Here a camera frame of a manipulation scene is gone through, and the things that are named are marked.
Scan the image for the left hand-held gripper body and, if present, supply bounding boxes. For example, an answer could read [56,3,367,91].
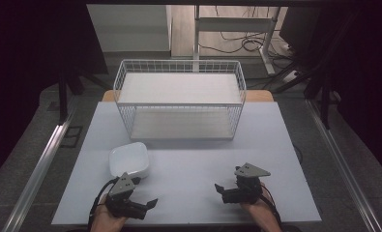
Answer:
[105,171,150,220]

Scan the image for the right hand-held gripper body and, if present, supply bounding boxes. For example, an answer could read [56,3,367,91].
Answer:
[221,161,272,205]

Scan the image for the white square bowl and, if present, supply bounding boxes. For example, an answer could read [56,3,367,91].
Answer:
[108,141,151,180]

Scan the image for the person's left hand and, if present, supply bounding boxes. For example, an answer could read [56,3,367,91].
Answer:
[89,194,129,232]

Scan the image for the pale grey table sheet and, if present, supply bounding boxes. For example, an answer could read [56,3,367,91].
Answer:
[50,101,322,226]

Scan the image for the white power strip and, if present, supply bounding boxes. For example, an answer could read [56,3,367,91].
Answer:
[280,69,302,84]

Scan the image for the black metal stand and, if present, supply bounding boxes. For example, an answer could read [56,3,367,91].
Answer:
[56,62,85,126]

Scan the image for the white cabinet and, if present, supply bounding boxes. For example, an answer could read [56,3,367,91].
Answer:
[86,4,173,53]

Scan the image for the black curtain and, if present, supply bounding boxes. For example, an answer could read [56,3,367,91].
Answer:
[0,0,109,189]
[303,0,382,185]

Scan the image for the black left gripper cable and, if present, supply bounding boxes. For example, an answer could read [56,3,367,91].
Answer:
[87,176,119,232]

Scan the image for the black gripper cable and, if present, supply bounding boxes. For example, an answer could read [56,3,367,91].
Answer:
[260,185,283,228]
[87,176,119,232]

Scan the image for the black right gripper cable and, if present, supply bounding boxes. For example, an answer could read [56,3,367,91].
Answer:
[260,185,283,228]

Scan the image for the black floor outlet frame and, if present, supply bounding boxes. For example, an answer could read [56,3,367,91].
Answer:
[60,125,84,150]

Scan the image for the aluminium floor rail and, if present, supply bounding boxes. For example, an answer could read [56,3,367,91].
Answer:
[304,98,382,232]
[0,96,80,232]

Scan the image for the white wire shelf rack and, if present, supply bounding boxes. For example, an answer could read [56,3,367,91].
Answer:
[113,59,248,141]

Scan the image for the black floor cables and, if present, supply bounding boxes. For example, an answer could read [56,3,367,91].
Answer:
[198,5,294,61]

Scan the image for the white metal desk frame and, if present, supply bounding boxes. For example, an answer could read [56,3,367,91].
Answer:
[192,4,281,77]

